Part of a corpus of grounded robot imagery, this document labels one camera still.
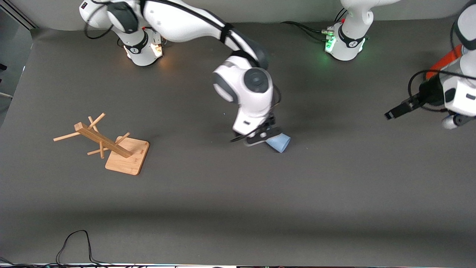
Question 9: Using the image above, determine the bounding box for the wooden cup rack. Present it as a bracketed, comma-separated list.
[53, 113, 150, 176]

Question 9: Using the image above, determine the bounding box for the light blue plastic cup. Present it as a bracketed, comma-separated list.
[266, 134, 292, 154]

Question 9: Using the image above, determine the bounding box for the thin black loose cable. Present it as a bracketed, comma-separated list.
[0, 230, 238, 268]

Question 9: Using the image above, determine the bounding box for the grey metal frame rail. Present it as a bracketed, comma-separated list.
[0, 0, 38, 30]

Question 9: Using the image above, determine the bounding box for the black arm-mounted cable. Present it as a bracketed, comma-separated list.
[84, 0, 283, 144]
[408, 69, 476, 113]

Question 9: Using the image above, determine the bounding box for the orange cylindrical container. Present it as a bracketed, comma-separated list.
[425, 44, 464, 80]

